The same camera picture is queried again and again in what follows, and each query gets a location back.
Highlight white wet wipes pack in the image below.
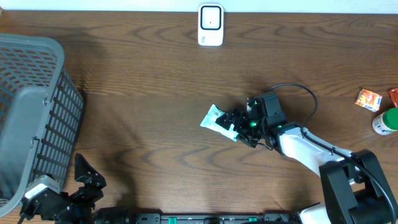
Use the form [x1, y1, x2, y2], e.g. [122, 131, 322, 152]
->
[200, 105, 238, 142]

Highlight orange snack packet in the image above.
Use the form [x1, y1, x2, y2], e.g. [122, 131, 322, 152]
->
[355, 89, 382, 112]

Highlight green lid jar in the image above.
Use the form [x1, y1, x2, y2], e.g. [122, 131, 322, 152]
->
[372, 108, 398, 136]

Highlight red Top chocolate bar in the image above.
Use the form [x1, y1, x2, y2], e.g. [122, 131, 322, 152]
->
[387, 88, 398, 108]

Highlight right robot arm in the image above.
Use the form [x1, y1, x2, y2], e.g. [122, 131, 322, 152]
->
[215, 91, 397, 223]

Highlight white barcode scanner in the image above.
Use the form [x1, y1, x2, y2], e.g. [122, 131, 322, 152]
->
[197, 3, 224, 47]

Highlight grey plastic shopping basket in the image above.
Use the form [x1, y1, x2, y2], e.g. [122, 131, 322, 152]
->
[1, 34, 84, 216]

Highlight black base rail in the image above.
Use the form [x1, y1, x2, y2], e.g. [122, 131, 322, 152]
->
[93, 207, 302, 224]

